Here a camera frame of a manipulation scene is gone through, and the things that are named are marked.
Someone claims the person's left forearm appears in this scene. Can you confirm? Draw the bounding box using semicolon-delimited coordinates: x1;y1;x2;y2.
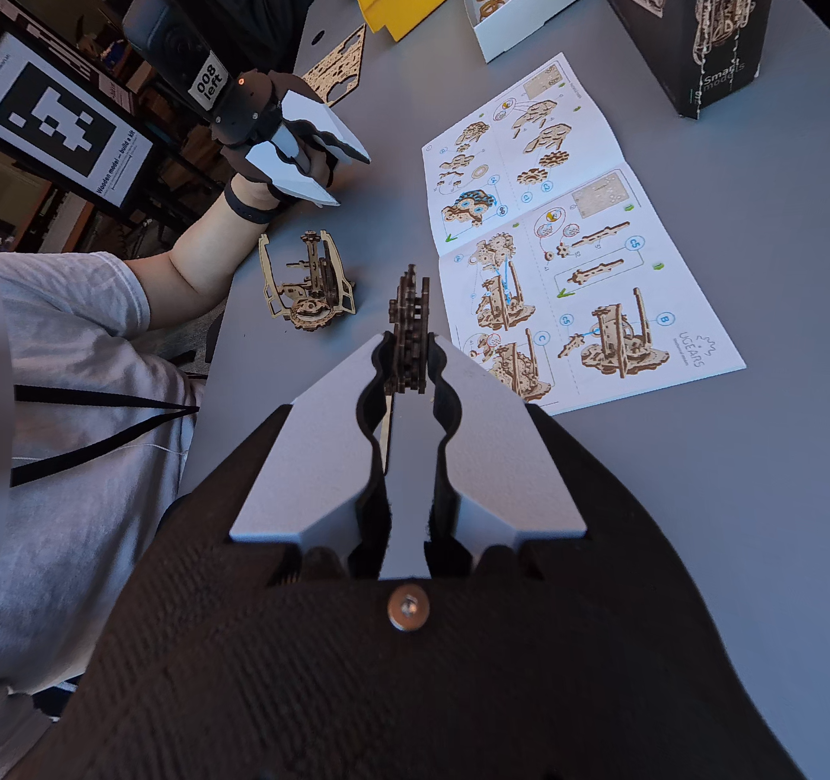
123;200;273;334

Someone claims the white instruction booklet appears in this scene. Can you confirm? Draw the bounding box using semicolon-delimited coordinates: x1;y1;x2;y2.
421;52;747;417

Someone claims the black model kit box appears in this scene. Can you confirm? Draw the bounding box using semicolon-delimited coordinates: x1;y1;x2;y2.
593;0;784;120

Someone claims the black lanyard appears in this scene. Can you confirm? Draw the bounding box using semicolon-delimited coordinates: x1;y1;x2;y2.
10;385;201;489

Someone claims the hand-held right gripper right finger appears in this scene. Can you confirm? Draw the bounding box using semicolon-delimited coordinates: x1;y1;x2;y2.
423;331;590;580

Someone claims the fiducial marker sign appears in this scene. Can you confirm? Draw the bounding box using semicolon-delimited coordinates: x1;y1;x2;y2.
0;31;156;207

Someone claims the wooden model frame assembly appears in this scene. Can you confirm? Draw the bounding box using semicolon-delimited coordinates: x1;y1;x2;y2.
258;229;358;332

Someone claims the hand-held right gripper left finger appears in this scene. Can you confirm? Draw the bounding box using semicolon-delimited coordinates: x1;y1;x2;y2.
229;331;396;580

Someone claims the wooden gear assembly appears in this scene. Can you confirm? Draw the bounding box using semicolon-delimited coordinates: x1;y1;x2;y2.
379;264;432;473

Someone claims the white cardboard box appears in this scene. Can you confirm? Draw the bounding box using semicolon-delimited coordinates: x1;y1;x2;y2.
457;0;599;64

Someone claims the person's white shirt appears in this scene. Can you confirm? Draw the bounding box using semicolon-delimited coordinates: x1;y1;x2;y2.
0;252;224;697

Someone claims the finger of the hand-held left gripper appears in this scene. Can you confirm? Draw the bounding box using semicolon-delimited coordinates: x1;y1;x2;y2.
244;140;342;209
279;88;373;166

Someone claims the black wristband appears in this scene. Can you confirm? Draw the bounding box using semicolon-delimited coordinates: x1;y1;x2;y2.
223;177;281;225

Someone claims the plywood parts sheet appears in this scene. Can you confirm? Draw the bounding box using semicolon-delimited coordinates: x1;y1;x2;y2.
301;23;367;108

